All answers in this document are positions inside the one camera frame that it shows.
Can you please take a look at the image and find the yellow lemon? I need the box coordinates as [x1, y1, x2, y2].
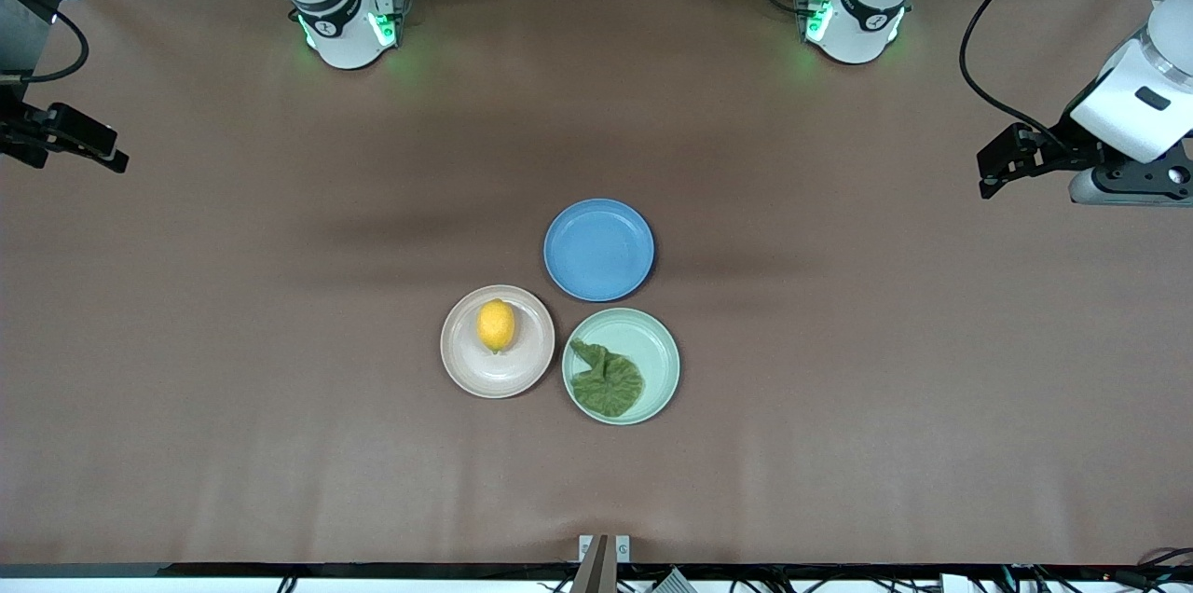
[477, 298, 516, 354]

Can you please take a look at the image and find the beige ridged plate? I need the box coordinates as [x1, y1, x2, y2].
[440, 284, 556, 400]

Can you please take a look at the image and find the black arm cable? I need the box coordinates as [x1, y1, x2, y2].
[0, 6, 90, 87]
[959, 0, 1143, 151]

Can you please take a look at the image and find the mint green ridged plate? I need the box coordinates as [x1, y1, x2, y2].
[561, 307, 681, 427]

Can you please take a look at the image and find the brown camera pole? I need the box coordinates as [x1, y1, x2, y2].
[569, 534, 613, 593]

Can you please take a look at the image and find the green lettuce leaf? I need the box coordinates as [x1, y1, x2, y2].
[569, 338, 646, 420]

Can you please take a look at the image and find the silver metal bracket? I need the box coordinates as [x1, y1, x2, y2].
[578, 534, 632, 565]

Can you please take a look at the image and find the blue ridged plate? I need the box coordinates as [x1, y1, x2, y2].
[543, 198, 655, 303]

